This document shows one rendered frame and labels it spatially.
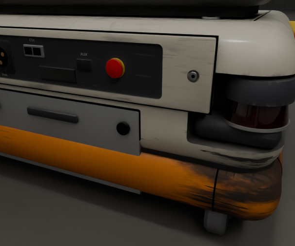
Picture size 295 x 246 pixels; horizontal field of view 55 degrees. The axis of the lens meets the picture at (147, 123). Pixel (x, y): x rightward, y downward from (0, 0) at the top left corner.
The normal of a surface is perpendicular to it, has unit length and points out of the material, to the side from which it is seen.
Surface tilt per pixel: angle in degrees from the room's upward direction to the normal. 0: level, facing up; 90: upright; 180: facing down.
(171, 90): 90
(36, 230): 0
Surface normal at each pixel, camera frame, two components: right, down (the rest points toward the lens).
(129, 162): -0.38, 0.04
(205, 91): -0.40, 0.36
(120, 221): 0.00, -0.92
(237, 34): -0.26, -0.48
